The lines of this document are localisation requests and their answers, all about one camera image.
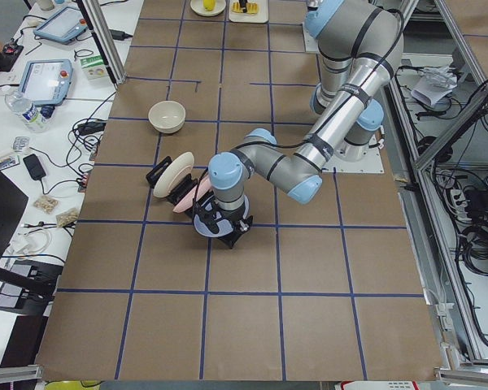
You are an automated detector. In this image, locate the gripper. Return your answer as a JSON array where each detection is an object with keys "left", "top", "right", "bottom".
[{"left": 191, "top": 198, "right": 253, "bottom": 236}]

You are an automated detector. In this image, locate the blue plate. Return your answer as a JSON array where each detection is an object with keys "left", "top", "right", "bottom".
[{"left": 192, "top": 194, "right": 251, "bottom": 238}]

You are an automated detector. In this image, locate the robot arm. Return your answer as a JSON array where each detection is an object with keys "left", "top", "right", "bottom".
[{"left": 193, "top": 1, "right": 405, "bottom": 237}]

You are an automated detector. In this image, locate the cream round plate with lemon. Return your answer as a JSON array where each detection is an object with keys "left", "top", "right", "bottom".
[{"left": 190, "top": 0, "right": 226, "bottom": 17}]

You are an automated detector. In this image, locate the pink plate in rack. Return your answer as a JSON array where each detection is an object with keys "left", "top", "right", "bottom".
[{"left": 172, "top": 176, "right": 211, "bottom": 213}]

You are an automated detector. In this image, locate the cream plate in rack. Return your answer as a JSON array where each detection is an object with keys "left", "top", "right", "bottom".
[{"left": 153, "top": 151, "right": 194, "bottom": 198}]

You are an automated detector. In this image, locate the black dish rack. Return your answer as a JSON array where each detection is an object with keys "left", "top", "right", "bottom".
[{"left": 146, "top": 156, "right": 253, "bottom": 248}]

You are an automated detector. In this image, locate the white rectangular tray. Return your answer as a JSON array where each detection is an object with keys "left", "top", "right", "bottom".
[{"left": 229, "top": 0, "right": 269, "bottom": 24}]

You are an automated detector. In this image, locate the yellow lemon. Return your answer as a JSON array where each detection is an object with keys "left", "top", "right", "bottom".
[{"left": 203, "top": 0, "right": 216, "bottom": 11}]

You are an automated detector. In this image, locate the cream bowl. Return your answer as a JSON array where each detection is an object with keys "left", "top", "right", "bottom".
[{"left": 148, "top": 101, "right": 186, "bottom": 134}]

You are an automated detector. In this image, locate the green white box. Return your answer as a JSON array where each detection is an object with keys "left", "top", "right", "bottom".
[{"left": 80, "top": 55, "right": 108, "bottom": 80}]

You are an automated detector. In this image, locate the far teach pendant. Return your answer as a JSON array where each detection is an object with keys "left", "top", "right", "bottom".
[{"left": 33, "top": 6, "right": 87, "bottom": 44}]

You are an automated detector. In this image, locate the teach pendant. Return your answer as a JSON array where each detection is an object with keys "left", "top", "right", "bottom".
[
  {"left": 33, "top": 6, "right": 87, "bottom": 44},
  {"left": 19, "top": 59, "right": 73, "bottom": 106}
]

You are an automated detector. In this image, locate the black power adapter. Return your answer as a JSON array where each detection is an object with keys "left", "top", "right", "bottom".
[{"left": 23, "top": 154, "right": 46, "bottom": 180}]

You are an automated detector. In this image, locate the crumpled paper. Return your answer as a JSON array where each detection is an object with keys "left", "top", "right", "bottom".
[{"left": 411, "top": 66, "right": 457, "bottom": 107}]

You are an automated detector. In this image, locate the near teach pendant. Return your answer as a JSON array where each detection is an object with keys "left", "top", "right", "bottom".
[{"left": 19, "top": 59, "right": 73, "bottom": 106}]

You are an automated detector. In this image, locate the plastic water bottle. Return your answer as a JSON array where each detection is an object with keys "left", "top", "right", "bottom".
[{"left": 5, "top": 89, "right": 48, "bottom": 133}]

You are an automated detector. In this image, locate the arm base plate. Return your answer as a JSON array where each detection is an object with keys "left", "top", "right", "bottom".
[
  {"left": 302, "top": 23, "right": 320, "bottom": 54},
  {"left": 322, "top": 136, "right": 384, "bottom": 175}
]

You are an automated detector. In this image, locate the aluminium frame post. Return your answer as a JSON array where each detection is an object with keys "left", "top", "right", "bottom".
[{"left": 76, "top": 0, "right": 127, "bottom": 85}]

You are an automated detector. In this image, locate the black cable bundle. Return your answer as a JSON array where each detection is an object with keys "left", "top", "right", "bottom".
[{"left": 455, "top": 223, "right": 488, "bottom": 277}]

